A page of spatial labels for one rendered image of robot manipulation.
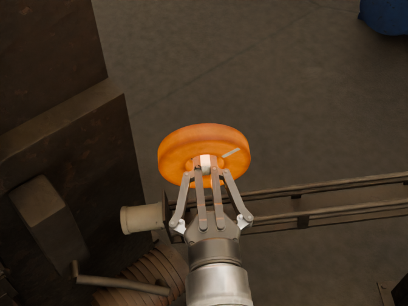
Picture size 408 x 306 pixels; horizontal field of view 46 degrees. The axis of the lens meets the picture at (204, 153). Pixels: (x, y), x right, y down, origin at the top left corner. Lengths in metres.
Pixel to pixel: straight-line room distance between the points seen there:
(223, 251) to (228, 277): 0.04
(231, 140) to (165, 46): 1.66
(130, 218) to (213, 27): 1.63
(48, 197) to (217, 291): 0.41
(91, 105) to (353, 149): 1.32
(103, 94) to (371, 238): 1.19
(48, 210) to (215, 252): 0.37
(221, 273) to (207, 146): 0.21
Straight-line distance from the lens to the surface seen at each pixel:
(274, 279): 1.69
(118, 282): 1.06
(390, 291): 1.76
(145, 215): 0.99
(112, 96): 0.95
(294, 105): 2.13
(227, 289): 0.64
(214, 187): 0.74
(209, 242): 0.67
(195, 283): 0.65
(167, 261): 1.12
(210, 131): 0.74
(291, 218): 1.01
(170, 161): 0.77
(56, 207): 0.91
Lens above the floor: 1.56
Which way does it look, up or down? 54 degrees down
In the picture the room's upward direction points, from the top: straight up
